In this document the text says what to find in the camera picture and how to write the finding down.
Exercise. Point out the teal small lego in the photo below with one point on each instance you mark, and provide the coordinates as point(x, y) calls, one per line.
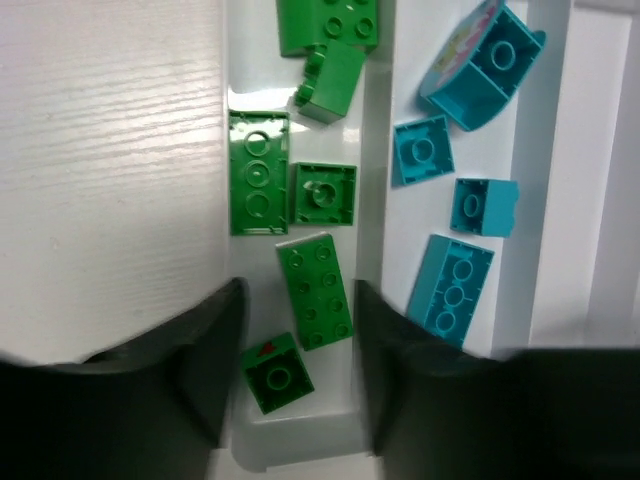
point(421, 151)

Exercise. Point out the green curved lego brick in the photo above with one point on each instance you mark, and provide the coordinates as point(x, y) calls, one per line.
point(304, 24)

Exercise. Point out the green square lego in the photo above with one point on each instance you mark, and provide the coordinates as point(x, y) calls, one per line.
point(324, 194)
point(331, 75)

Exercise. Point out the teal square lego brick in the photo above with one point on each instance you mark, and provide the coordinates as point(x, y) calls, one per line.
point(484, 207)

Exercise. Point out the teal curved large lego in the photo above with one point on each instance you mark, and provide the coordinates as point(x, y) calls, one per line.
point(482, 65)

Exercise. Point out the green 2x4 lego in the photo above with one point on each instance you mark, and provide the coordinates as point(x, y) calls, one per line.
point(259, 172)
point(316, 290)

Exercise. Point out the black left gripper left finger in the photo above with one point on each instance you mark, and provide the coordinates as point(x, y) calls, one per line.
point(152, 407)

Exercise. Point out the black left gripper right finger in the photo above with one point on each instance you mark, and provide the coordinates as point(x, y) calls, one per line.
point(437, 412)

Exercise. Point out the white compartment tray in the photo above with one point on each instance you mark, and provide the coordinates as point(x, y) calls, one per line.
point(567, 277)

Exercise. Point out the teal 2x4 lego brick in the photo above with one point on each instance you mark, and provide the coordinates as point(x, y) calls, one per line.
point(448, 286)

